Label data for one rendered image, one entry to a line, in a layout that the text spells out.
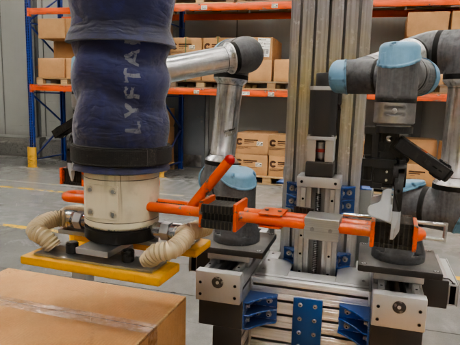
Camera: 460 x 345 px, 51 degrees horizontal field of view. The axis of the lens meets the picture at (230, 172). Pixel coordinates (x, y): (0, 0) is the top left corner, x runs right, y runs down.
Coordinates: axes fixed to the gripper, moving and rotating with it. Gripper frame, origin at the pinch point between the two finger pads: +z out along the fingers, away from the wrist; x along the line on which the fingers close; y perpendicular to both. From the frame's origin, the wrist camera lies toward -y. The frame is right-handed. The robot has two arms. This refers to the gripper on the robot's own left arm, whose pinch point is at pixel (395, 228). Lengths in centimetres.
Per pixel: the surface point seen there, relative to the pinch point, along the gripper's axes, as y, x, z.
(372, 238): 4.1, 4.7, 1.1
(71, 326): 70, 8, 30
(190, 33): 407, -817, -146
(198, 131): 385, -813, 47
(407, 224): -1.9, 4.0, -2.1
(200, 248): 43.7, -6.6, 11.7
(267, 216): 24.9, 3.4, -0.5
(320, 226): 14.2, 3.7, 0.3
